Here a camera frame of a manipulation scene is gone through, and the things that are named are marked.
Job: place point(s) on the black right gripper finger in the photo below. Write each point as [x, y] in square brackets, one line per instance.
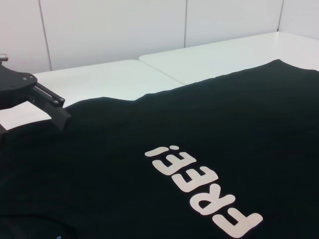
[3, 137]
[58, 114]

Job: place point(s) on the black shirt with FREE print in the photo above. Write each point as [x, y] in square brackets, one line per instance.
[174, 124]

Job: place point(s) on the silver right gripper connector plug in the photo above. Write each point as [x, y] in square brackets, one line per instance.
[3, 59]

